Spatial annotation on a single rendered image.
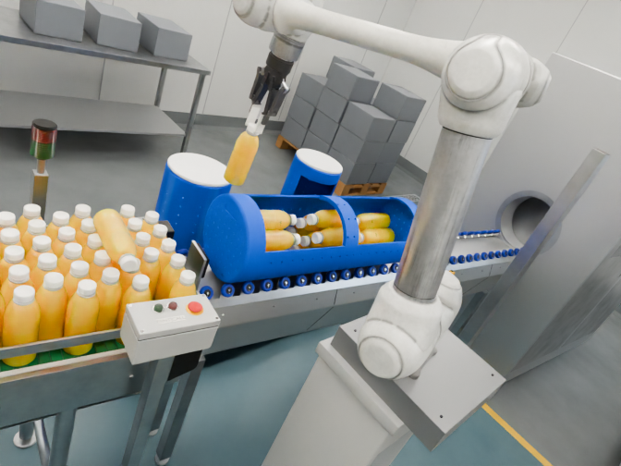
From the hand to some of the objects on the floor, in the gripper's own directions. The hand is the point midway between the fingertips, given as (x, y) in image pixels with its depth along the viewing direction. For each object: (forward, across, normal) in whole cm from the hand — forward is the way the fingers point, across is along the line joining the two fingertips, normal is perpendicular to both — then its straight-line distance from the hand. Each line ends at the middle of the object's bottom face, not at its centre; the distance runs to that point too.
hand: (257, 119), depth 138 cm
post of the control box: (+142, -47, +39) cm, 154 cm away
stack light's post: (+148, +20, +46) cm, 156 cm away
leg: (+143, -30, +8) cm, 147 cm away
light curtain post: (+139, -77, -128) cm, 204 cm away
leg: (+140, -60, -186) cm, 240 cm away
